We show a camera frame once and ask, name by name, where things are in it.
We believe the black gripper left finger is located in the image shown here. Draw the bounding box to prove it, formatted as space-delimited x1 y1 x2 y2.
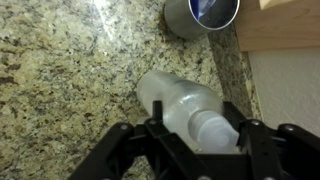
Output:
68 101 200 180

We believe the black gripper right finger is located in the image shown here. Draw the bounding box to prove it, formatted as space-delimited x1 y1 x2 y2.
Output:
222 102 320 180

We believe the clear plastic bottle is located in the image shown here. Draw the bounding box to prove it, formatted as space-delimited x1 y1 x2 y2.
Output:
137 70 239 154

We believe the silver metal cup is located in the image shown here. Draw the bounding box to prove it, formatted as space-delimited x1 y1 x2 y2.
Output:
164 0 241 40

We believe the wood framed mirror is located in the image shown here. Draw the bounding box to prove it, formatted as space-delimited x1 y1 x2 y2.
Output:
235 0 320 51

